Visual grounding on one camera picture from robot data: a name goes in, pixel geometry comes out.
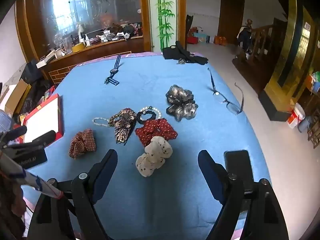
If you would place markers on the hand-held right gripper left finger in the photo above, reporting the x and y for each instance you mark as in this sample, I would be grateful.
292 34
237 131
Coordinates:
108 171

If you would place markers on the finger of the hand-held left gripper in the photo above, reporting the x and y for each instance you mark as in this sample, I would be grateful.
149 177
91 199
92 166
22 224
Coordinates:
42 140
16 132

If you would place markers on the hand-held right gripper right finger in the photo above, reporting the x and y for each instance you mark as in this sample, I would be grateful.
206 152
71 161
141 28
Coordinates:
209 172

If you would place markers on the red tray with white inside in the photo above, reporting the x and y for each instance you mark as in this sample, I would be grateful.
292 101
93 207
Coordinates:
42 122

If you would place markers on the red plaid scrunchie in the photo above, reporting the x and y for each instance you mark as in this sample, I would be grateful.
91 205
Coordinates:
82 143

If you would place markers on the leopard print hair bow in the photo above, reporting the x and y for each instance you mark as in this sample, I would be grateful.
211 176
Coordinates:
123 125

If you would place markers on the white dotted scrunchie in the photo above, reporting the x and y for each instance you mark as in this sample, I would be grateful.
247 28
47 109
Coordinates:
155 155

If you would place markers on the red dotted scrunchie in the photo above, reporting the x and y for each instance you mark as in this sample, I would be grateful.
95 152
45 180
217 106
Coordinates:
155 130

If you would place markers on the person's left forearm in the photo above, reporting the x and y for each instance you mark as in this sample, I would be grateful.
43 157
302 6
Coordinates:
10 205

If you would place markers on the blue striped shirt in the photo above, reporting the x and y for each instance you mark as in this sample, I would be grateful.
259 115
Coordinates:
3 121

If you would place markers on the black smartphone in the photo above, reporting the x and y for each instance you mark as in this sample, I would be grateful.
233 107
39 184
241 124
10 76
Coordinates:
237 165

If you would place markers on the cardboard box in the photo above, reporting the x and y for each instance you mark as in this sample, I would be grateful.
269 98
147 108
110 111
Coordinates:
17 95

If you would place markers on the colourful printed box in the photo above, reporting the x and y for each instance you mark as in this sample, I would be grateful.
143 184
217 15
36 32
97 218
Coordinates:
50 92

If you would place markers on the dark-framed eyeglasses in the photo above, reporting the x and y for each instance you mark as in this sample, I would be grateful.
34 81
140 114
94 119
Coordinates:
233 108

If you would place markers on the grey satin scrunchie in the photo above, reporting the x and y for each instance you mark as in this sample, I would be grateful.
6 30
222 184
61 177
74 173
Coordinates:
181 103

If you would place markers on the flat white box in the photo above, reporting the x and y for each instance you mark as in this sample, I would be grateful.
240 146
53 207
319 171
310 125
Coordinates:
46 60

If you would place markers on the white plastic bucket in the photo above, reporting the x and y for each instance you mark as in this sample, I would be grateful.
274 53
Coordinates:
296 116

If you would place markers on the wooden glass-front cabinet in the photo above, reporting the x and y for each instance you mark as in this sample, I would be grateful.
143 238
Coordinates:
105 50

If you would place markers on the white spray bottle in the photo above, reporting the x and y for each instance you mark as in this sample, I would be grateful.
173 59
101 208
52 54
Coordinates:
80 33

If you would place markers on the metal keyring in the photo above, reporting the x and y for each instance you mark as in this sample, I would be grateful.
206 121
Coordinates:
181 61

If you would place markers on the black cloth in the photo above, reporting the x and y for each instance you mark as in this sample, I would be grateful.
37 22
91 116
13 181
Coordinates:
185 53

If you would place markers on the orange bag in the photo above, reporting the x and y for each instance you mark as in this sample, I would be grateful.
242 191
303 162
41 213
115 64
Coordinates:
220 40

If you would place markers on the wooden stair railing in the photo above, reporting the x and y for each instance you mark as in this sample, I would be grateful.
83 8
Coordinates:
262 40

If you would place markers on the brown wooden door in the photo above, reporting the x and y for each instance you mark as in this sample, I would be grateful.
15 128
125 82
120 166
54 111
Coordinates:
231 17

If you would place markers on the bamboo print panel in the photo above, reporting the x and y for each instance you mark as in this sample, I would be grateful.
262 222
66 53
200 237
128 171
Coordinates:
163 15

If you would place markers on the golden door frame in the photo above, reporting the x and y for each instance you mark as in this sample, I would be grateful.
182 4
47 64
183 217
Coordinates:
287 62

